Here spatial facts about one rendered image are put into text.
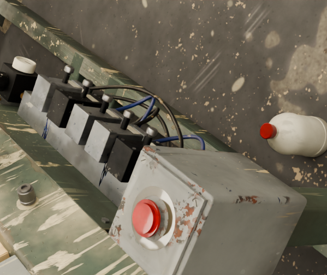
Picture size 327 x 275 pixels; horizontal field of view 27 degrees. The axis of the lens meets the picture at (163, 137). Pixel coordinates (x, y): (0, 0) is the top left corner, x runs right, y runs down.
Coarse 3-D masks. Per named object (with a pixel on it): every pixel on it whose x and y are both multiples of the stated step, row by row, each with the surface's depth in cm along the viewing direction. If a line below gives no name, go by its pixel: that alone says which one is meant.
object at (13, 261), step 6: (12, 258) 96; (0, 264) 95; (6, 264) 95; (12, 264) 95; (18, 264) 95; (0, 270) 94; (6, 270) 94; (12, 270) 94; (18, 270) 94; (24, 270) 94
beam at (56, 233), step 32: (0, 128) 119; (0, 160) 112; (32, 160) 111; (0, 192) 105; (0, 224) 100; (32, 224) 99; (64, 224) 99; (96, 224) 98; (32, 256) 94; (64, 256) 94; (96, 256) 93; (128, 256) 93
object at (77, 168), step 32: (32, 64) 130; (32, 96) 121; (64, 96) 114; (96, 96) 121; (32, 128) 124; (64, 128) 117; (96, 128) 107; (128, 128) 110; (64, 160) 116; (96, 160) 107; (128, 160) 101; (64, 192) 104; (96, 192) 108
